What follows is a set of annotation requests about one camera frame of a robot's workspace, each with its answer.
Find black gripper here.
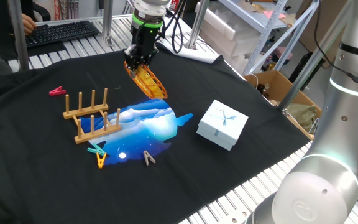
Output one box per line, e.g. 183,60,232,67
123,26,162,79

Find yellow orange woven dish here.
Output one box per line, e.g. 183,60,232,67
123,60,168,100

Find wooden dish rack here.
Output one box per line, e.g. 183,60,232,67
62,87,122,144

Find bare person hand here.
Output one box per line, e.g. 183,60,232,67
22,12,37,35

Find white cloth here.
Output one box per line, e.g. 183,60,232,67
163,43,223,65

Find black keyboard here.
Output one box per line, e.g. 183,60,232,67
25,20,101,48

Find pink clothespin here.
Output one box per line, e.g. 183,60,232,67
48,86,67,96

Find white foam box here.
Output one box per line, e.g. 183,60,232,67
194,1,262,57

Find beige clothespin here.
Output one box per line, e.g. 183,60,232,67
143,150,157,166

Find teal clothespin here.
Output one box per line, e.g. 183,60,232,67
87,142,107,156

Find orange clothespin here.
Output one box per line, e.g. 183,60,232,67
96,152,108,169

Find light blue gift box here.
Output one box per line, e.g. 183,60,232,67
196,99,249,152

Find grey metal shelving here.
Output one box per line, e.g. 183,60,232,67
218,0,321,75

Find black cloth with blue print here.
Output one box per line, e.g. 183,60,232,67
0,42,310,224

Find brown cardboard box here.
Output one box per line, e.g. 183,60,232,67
243,70,323,141

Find olive cloth bag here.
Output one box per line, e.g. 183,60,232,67
286,103,318,134

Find green flange ring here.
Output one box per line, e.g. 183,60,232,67
131,12,164,29

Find aluminium frame post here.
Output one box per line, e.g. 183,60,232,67
185,0,211,50
277,0,354,110
7,0,30,72
101,0,115,46

